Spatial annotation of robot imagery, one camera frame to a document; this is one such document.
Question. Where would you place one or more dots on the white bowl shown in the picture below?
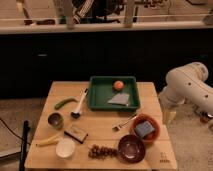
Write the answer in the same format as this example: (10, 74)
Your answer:
(65, 148)

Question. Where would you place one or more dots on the small olive green cup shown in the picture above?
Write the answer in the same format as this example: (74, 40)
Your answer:
(56, 121)

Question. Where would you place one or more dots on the black stand post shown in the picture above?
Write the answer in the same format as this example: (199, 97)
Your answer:
(24, 143)

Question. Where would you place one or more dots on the orange ball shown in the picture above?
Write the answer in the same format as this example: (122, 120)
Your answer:
(118, 85)

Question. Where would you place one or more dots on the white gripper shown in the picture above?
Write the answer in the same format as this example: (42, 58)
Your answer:
(168, 115)

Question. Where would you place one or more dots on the blue grey sponge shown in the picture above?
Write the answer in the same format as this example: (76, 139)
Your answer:
(144, 129)

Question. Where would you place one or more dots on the green cucumber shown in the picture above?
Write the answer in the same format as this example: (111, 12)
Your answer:
(64, 102)

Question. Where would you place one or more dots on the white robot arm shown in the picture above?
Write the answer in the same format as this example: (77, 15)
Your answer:
(186, 82)

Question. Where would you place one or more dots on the dark maroon bowl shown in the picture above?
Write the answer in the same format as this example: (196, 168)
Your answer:
(131, 149)

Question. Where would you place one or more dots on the grey towel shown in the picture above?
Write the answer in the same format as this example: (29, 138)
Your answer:
(119, 99)

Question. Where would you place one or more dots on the wooden folding table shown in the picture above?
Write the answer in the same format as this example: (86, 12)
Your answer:
(98, 125)

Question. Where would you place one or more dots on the yellow banana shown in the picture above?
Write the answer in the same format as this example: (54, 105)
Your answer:
(51, 140)

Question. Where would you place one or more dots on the orange bowl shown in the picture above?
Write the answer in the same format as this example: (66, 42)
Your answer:
(151, 137)

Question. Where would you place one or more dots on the bunch of brown grapes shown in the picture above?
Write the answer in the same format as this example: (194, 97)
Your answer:
(101, 152)

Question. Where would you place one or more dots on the green plastic tray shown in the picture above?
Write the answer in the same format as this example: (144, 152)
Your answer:
(101, 90)

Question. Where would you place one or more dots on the brown rectangular block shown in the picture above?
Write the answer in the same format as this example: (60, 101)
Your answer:
(77, 133)

